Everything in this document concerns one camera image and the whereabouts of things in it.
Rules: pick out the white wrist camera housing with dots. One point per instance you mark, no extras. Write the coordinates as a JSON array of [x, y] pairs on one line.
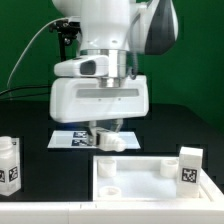
[[83, 66]]

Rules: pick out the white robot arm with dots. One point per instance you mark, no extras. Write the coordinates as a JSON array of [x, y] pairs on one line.
[[116, 28]]

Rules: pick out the white square table top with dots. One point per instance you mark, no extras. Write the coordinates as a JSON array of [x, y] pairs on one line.
[[139, 178]]

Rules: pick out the white sheet with tags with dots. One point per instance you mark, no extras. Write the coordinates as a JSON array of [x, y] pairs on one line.
[[78, 139]]

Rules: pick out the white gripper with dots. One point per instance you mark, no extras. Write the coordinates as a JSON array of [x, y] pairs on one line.
[[82, 99]]

